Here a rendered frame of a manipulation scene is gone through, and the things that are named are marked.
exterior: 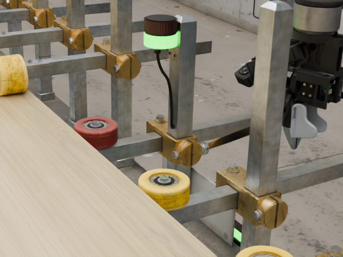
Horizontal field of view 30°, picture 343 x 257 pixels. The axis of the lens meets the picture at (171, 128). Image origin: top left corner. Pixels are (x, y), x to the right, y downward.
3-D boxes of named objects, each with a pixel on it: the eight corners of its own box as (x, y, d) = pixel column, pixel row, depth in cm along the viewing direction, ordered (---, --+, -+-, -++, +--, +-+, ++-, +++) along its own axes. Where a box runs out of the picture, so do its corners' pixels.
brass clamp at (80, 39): (73, 36, 170) (73, 18, 168) (95, 49, 159) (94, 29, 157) (51, 39, 167) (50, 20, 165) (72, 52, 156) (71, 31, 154)
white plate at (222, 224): (164, 187, 139) (165, 146, 135) (234, 246, 119) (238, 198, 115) (161, 188, 139) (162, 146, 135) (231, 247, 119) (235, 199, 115)
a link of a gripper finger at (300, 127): (310, 162, 106) (316, 110, 103) (278, 152, 110) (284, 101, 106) (318, 156, 109) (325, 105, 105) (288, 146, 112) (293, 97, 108)
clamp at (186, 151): (166, 139, 134) (167, 117, 132) (202, 164, 123) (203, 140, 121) (143, 144, 131) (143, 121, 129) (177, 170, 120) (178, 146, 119)
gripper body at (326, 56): (323, 114, 101) (333, 40, 97) (276, 101, 106) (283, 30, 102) (345, 102, 107) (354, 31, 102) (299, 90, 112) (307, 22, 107)
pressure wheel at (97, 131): (106, 165, 127) (105, 111, 123) (125, 181, 121) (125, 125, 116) (69, 173, 123) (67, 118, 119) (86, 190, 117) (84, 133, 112)
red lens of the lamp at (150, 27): (166, 25, 117) (167, 13, 116) (184, 32, 112) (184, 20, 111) (137, 28, 114) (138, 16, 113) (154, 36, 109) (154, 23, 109)
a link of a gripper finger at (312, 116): (318, 156, 109) (325, 105, 105) (288, 146, 112) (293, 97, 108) (326, 150, 111) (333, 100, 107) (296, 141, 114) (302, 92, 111)
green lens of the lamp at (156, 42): (166, 39, 118) (166, 27, 117) (183, 46, 113) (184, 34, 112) (137, 42, 115) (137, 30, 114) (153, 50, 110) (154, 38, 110)
